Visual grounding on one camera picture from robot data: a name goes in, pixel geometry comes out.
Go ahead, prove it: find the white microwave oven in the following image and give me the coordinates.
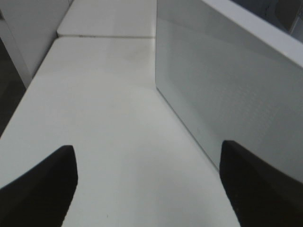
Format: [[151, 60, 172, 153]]
[[261, 0, 303, 42]]

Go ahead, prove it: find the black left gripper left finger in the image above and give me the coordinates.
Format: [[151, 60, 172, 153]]
[[0, 145, 78, 227]]

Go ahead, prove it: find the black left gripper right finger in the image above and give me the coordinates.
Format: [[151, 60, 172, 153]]
[[219, 140, 303, 227]]

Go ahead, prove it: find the white microwave door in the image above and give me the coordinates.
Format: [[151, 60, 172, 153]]
[[155, 0, 303, 181]]

